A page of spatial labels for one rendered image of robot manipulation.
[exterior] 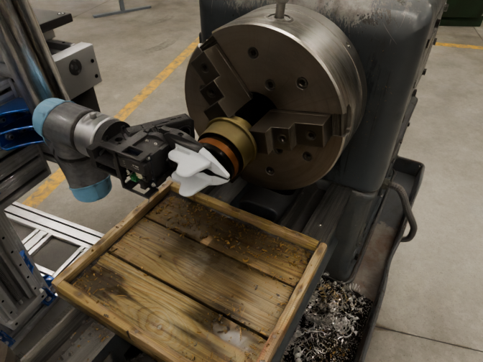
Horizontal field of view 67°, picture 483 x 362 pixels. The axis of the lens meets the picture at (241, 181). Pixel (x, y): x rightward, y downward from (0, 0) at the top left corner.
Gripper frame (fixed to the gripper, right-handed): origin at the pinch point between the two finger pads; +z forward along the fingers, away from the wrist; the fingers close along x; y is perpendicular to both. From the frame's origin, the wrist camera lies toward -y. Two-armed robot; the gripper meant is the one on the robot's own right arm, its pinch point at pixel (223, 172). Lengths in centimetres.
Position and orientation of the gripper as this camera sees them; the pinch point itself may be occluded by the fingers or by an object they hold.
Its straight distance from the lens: 52.3
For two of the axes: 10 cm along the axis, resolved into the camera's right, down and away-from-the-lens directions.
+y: -5.0, 5.6, -6.6
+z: 8.7, 3.2, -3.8
